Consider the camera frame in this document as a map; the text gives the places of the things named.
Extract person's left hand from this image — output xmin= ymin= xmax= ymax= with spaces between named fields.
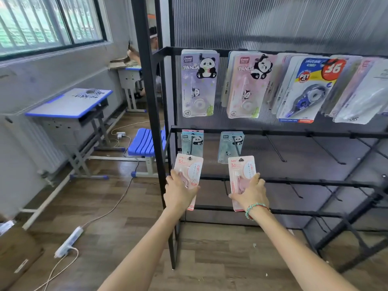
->
xmin=163 ymin=170 xmax=200 ymax=214

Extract person's right hand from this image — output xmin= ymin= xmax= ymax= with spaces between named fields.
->
xmin=228 ymin=173 xmax=270 ymax=211

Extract pink correction tape packet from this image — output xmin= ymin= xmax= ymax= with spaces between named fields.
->
xmin=228 ymin=156 xmax=257 ymax=212
xmin=173 ymin=153 xmax=204 ymax=211

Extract person's right forearm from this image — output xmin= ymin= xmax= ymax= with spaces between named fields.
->
xmin=247 ymin=206 xmax=360 ymax=291

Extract person's left forearm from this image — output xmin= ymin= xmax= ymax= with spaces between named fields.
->
xmin=97 ymin=207 xmax=189 ymax=291

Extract teal panda packets on hook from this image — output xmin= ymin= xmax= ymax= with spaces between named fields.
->
xmin=218 ymin=131 xmax=245 ymax=164
xmin=181 ymin=130 xmax=204 ymax=158

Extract blue slatted bench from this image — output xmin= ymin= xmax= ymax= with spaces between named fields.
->
xmin=127 ymin=127 xmax=167 ymax=178

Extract stack of purple panda packets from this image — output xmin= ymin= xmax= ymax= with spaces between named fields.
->
xmin=181 ymin=49 xmax=220 ymax=118

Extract stack of pink panda packets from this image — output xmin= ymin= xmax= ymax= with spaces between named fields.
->
xmin=221 ymin=51 xmax=277 ymax=120

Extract black metal display rack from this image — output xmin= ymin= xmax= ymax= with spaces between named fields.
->
xmin=130 ymin=0 xmax=388 ymax=274

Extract stack of blue tape packets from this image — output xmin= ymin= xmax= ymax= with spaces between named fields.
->
xmin=269 ymin=53 xmax=348 ymax=124

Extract blue-edged school desk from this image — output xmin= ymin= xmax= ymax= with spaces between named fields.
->
xmin=25 ymin=88 xmax=127 ymax=181
xmin=118 ymin=67 xmax=147 ymax=113

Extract white power strip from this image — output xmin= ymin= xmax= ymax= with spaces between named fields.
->
xmin=54 ymin=226 xmax=84 ymax=258

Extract flattened cardboard pieces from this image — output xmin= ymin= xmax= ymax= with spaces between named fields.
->
xmin=108 ymin=56 xmax=142 ymax=71

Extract white heating pipe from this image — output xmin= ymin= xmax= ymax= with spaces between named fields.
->
xmin=20 ymin=170 xmax=75 ymax=231

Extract stack of white tape packets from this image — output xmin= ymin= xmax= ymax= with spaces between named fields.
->
xmin=321 ymin=55 xmax=388 ymax=125

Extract white radiator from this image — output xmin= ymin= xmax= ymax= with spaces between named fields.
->
xmin=0 ymin=113 xmax=68 ymax=177

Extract translucent corrugated panel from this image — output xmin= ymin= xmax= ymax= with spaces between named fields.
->
xmin=172 ymin=0 xmax=388 ymax=56

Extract brown cardboard box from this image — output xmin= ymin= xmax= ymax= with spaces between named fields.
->
xmin=0 ymin=220 xmax=45 ymax=291

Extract black-framed window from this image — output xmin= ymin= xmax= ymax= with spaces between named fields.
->
xmin=0 ymin=0 xmax=107 ymax=61

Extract green beaded bracelet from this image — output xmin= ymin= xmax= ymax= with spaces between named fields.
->
xmin=245 ymin=202 xmax=271 ymax=221

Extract white power cable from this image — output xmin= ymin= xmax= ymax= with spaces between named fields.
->
xmin=81 ymin=159 xmax=140 ymax=229

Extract white plug cable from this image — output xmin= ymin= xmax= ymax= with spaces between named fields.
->
xmin=33 ymin=247 xmax=79 ymax=291

